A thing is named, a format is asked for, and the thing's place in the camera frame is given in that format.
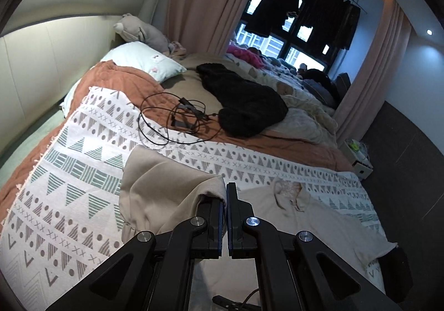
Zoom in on yellow green item on cabinet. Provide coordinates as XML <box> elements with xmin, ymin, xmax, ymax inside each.
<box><xmin>348</xmin><ymin>139</ymin><xmax>360</xmax><ymax>154</ymax></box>

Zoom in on pink curtain right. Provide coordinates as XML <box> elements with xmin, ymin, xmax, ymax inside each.
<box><xmin>334</xmin><ymin>0</ymin><xmax>412</xmax><ymax>142</ymax></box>

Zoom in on rust orange blanket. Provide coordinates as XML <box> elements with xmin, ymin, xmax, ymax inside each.
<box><xmin>1</xmin><ymin>61</ymin><xmax>352</xmax><ymax>219</ymax></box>

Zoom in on pink knitted item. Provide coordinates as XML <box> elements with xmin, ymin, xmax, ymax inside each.
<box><xmin>226</xmin><ymin>44</ymin><xmax>264</xmax><ymax>69</ymax></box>

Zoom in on grey plush toy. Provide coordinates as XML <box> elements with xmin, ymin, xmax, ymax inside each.
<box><xmin>113</xmin><ymin>13</ymin><xmax>169</xmax><ymax>53</ymax></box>

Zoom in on black cable bundle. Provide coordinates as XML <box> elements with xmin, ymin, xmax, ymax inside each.
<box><xmin>137</xmin><ymin>91</ymin><xmax>223</xmax><ymax>149</ymax></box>

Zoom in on white patterned geometric blanket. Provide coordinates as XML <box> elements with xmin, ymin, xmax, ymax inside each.
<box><xmin>1</xmin><ymin>87</ymin><xmax>383</xmax><ymax>310</ymax></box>

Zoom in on white pillow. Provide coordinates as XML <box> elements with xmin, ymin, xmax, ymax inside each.
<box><xmin>59</xmin><ymin>41</ymin><xmax>188</xmax><ymax>114</ymax></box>

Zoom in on beige jacket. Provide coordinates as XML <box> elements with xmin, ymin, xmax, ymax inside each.
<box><xmin>119</xmin><ymin>146</ymin><xmax>396</xmax><ymax>273</ymax></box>

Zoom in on white bedside drawer cabinet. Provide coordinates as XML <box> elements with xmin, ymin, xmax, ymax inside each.
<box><xmin>339</xmin><ymin>139</ymin><xmax>373</xmax><ymax>180</ymax></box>

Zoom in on dark hanging clothes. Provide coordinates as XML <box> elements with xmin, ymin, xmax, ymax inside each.
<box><xmin>245</xmin><ymin>0</ymin><xmax>360</xmax><ymax>49</ymax></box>

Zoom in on padded cream headboard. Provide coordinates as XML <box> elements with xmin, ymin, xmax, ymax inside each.
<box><xmin>0</xmin><ymin>0</ymin><xmax>161</xmax><ymax>159</ymax></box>

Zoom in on black knitted garment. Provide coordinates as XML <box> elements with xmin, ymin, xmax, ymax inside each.
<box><xmin>196</xmin><ymin>63</ymin><xmax>288</xmax><ymax>139</ymax></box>

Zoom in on cream crumpled bedding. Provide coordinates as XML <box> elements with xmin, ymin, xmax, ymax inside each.
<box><xmin>223</xmin><ymin>53</ymin><xmax>338</xmax><ymax>148</ymax></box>

